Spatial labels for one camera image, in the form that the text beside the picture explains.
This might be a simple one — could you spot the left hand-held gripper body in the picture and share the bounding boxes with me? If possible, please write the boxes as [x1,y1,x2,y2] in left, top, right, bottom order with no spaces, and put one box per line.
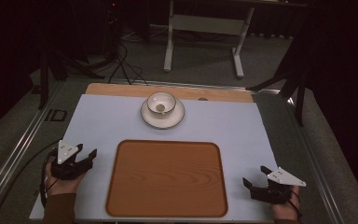
[49,139,94,181]

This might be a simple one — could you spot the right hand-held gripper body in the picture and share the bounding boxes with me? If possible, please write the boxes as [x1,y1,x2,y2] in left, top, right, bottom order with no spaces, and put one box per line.
[249,167,308,205]

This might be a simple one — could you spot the white saucer plate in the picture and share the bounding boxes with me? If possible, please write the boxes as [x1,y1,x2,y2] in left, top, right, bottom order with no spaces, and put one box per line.
[140,98,186,131]

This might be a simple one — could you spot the wooden tray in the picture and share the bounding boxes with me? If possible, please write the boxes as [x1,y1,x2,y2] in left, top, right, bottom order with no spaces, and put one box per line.
[104,139,229,218]

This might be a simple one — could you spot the white bowl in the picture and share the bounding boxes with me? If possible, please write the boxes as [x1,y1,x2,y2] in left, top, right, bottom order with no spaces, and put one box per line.
[145,91,178,117]

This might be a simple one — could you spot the person's left hand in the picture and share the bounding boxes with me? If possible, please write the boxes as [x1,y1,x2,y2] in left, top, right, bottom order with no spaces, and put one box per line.
[45,161,86,198]

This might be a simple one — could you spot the person's right hand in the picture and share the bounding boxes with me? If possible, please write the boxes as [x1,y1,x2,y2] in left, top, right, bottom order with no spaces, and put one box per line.
[269,185,302,222]

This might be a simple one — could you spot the light blue table mat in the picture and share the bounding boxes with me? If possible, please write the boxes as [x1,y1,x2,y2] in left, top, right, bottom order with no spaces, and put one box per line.
[28,93,282,223]

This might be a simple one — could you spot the black tripod stand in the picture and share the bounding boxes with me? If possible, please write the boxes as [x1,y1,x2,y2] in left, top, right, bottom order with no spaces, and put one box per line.
[31,0,106,110]

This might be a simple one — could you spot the black stand legs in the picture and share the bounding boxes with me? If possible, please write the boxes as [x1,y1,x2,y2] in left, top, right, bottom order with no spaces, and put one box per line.
[245,18,311,127]

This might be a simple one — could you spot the black cable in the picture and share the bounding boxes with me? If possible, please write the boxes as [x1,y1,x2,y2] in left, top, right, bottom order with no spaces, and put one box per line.
[286,189,303,222]
[0,138,63,224]

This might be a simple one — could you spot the aluminium rail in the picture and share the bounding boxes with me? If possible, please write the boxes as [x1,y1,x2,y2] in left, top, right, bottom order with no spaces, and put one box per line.
[285,96,347,224]
[0,81,66,216]

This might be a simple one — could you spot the black floor cables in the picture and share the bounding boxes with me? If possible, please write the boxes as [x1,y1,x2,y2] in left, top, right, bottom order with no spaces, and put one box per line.
[106,40,149,86]

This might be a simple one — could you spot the white metal table frame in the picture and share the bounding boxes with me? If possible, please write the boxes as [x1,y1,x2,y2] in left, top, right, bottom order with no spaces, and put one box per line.
[163,0,311,79]

